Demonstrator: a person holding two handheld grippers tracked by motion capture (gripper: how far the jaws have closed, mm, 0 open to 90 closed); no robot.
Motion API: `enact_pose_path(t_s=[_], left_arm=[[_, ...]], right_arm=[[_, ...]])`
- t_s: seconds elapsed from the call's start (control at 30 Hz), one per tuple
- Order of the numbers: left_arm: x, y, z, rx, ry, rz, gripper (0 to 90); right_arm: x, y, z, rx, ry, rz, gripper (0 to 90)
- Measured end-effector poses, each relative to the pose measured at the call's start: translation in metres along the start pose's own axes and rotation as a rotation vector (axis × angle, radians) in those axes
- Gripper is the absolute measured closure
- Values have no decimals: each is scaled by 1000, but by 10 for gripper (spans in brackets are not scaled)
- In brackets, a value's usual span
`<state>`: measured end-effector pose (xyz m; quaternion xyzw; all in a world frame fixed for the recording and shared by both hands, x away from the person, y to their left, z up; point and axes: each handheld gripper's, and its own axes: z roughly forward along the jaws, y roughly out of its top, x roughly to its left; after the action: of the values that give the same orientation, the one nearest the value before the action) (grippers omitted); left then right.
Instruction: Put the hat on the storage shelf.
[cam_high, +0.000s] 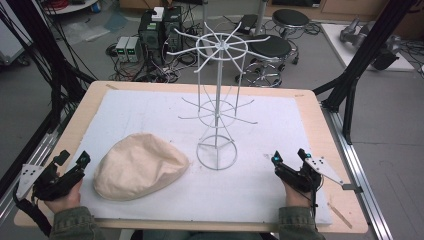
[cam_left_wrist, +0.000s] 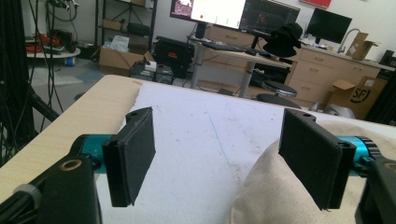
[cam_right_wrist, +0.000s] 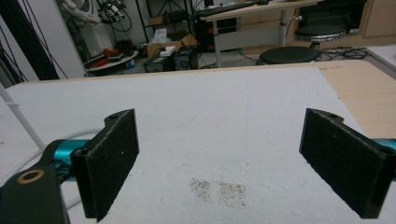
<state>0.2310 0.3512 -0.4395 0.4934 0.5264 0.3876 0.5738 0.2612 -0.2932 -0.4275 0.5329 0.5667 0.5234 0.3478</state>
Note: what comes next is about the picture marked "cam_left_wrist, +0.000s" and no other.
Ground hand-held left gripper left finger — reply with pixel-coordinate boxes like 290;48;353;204
73;106;157;208

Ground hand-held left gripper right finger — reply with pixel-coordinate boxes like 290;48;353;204
277;107;382;211

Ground beige canvas cloth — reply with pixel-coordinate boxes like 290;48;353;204
229;120;396;224

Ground black round stool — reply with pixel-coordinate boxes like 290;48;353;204
255;79;303;110

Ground cardboard box with black logo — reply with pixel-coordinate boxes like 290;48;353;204
324;76;389;121

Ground light wooden drawer cabinet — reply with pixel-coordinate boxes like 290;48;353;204
285;46;396;108

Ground grey electronics crate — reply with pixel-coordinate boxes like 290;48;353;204
129;60;175;86

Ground black equipment case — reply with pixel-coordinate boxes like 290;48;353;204
153;35;196;79

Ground white plastic bag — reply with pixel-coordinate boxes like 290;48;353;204
109;35;131;53

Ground standing desk with grey legs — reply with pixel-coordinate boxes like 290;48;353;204
186;35;293;98

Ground black bucket hat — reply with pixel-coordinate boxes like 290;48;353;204
262;21;304;59

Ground small open cardboard box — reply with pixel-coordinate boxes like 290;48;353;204
345;32;380;62

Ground curved metal faucet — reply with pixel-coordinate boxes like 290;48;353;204
337;28;362;54

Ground black metal shelf rack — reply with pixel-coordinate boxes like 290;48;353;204
94;0;158;53

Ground round white table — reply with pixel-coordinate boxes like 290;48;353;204
25;46;82;60

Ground small black monitor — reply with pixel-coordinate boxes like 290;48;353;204
305;7;353;45

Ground black keyboard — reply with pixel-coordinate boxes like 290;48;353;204
201;41;248;53

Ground dark wide monitor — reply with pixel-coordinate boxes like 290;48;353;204
240;0;302;35

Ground large monitor with white window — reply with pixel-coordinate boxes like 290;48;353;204
169;0;248;31

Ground black hanging cables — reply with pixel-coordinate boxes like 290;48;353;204
27;0;80;132

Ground orange coiled cable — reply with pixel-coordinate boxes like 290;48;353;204
25;33;61;54

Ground red wall sign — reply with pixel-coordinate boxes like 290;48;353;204
299;0;332;9

